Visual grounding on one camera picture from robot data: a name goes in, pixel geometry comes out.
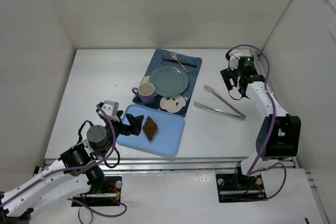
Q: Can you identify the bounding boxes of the silver metal tongs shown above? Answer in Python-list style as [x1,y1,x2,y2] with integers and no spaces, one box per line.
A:
[193,84,247,121]

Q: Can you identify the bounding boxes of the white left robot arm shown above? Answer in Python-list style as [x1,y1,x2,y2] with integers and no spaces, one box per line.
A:
[1,111,144,222]

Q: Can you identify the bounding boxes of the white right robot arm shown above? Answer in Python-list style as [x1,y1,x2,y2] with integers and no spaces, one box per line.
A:
[221,54,301,176]

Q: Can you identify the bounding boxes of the lavender ceramic mug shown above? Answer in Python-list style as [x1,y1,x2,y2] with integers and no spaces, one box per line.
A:
[132,82,155,104]

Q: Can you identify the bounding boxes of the light blue plastic tray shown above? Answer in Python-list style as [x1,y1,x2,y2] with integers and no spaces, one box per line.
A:
[117,104,185,157]

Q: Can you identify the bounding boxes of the dark blue bear placemat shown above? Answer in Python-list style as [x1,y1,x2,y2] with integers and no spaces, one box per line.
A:
[141,49,202,117]

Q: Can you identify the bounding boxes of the teal green ceramic plate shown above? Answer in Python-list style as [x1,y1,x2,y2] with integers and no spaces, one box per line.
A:
[149,66,189,97]

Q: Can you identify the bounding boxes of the silver metal spoon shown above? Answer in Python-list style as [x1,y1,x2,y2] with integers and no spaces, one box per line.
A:
[170,52,189,73]

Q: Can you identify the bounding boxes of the aluminium right side rail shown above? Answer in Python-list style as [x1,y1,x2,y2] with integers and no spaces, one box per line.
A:
[249,49,329,224]

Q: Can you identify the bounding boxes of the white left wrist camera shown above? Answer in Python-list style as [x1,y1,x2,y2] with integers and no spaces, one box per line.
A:
[96,100,120,122]

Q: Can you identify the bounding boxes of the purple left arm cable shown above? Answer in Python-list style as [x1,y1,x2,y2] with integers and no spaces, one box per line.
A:
[0,104,128,217]

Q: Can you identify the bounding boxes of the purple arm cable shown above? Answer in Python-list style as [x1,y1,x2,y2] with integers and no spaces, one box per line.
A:
[0,104,128,217]
[225,44,287,200]

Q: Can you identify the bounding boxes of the aluminium table edge rail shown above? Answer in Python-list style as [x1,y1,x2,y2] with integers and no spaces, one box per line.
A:
[43,157,297,173]

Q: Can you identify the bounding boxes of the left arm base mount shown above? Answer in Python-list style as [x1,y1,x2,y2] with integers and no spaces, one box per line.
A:
[73,176,123,207]

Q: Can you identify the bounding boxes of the black handled knife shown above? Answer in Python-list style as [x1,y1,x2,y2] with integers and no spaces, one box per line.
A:
[162,58,197,68]

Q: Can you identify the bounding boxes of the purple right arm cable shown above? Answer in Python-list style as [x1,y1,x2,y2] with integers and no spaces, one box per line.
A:
[225,44,287,200]

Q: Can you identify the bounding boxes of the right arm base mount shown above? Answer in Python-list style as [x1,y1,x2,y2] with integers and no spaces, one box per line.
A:
[216,174,267,203]

